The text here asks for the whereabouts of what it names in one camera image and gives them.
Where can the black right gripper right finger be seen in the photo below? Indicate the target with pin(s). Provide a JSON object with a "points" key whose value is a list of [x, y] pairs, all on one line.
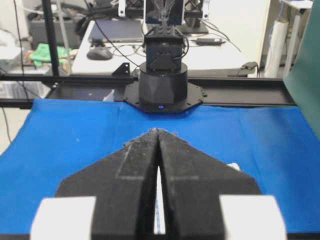
{"points": [[247, 214]]}

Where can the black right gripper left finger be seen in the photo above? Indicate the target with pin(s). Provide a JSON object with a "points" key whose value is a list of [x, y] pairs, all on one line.
{"points": [[112, 199]]}

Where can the white blue-striped towel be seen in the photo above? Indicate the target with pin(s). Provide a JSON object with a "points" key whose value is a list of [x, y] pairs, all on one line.
{"points": [[159, 220]]}

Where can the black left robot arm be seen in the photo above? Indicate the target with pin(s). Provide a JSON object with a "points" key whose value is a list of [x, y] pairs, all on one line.
{"points": [[163, 75]]}

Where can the blue table cloth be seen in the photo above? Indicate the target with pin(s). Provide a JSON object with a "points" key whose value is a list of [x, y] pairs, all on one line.
{"points": [[276, 146]]}

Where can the black computer mouse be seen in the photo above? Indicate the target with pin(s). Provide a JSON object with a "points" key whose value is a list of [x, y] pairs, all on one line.
{"points": [[99, 54]]}

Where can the white background desk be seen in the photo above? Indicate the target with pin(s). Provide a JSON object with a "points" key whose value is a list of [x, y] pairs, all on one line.
{"points": [[202, 61]]}

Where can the green backdrop sheet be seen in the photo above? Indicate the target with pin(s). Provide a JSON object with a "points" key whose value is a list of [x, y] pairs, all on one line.
{"points": [[303, 81]]}

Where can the black power adapter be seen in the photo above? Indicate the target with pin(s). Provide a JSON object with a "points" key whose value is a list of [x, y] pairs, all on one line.
{"points": [[209, 41]]}

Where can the green cloth in background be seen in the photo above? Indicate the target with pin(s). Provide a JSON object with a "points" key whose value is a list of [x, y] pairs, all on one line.
{"points": [[41, 56]]}

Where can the dark laptop on desk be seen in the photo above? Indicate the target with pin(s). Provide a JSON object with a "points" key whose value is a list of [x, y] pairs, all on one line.
{"points": [[118, 31]]}

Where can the black aluminium frame rail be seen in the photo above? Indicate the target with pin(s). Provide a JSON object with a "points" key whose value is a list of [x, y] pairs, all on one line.
{"points": [[223, 92]]}

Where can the monitor with white frame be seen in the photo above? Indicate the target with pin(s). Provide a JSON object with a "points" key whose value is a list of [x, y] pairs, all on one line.
{"points": [[160, 11]]}

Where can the black vertical frame post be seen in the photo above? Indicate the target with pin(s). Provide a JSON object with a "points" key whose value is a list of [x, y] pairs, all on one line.
{"points": [[51, 36]]}

